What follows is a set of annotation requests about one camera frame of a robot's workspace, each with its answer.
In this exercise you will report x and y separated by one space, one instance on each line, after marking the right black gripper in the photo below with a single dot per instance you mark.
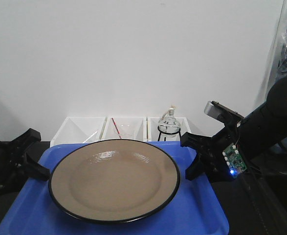
209 158

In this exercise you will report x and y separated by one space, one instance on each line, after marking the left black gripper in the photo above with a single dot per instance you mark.
11 178

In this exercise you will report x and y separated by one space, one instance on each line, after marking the blue plastic tray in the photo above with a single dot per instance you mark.
195 210

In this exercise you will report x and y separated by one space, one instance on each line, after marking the beige plate with black rim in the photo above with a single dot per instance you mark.
114 181

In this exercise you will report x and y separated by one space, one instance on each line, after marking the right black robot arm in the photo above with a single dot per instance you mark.
262 128

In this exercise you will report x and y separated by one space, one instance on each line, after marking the green circuit board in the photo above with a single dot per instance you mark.
234 160

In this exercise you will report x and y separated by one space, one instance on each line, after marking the round glass flask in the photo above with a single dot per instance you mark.
168 125

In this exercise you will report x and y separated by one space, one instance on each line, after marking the left white storage bin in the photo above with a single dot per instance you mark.
77 129

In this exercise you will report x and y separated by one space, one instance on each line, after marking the white storage bin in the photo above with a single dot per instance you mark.
153 132
138 124
77 129

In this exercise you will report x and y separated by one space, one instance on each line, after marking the right white storage bin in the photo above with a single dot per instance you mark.
153 132

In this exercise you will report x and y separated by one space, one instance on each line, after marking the middle white storage bin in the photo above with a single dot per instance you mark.
138 124

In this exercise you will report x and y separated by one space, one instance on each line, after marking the clear glass beaker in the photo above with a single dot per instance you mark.
126 131

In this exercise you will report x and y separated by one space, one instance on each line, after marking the red glass stirring rod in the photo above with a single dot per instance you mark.
116 128

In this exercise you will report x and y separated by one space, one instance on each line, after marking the black wire tripod stand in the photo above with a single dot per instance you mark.
165 136

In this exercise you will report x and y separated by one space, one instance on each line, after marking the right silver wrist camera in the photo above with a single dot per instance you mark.
217 111

